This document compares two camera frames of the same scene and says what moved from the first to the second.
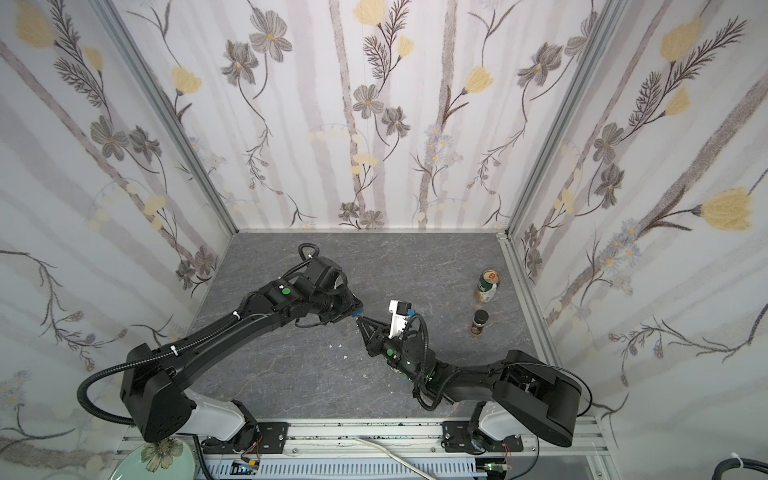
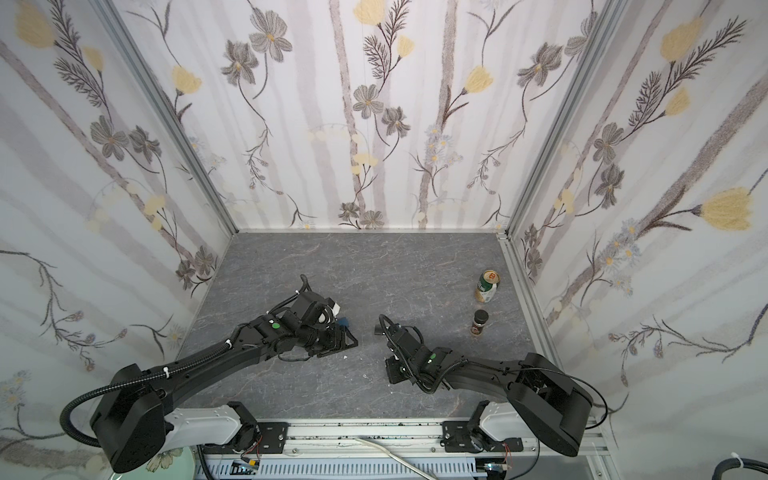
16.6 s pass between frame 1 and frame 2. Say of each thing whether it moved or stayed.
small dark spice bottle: stayed
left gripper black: moved
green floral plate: stayed
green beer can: stayed
